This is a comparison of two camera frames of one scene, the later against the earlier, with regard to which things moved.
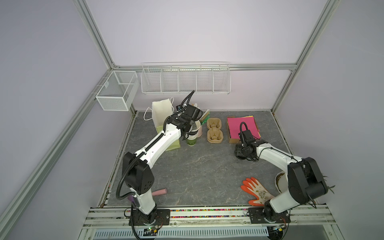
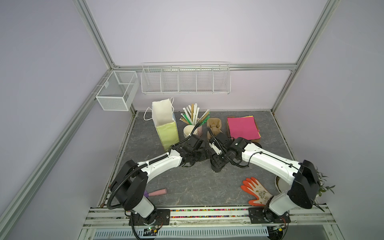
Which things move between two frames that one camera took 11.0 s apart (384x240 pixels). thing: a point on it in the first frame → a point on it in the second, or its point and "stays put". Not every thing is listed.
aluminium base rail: (211, 223) stays put
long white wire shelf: (186, 78) stays put
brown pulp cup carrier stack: (215, 134) stays put
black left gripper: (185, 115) → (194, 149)
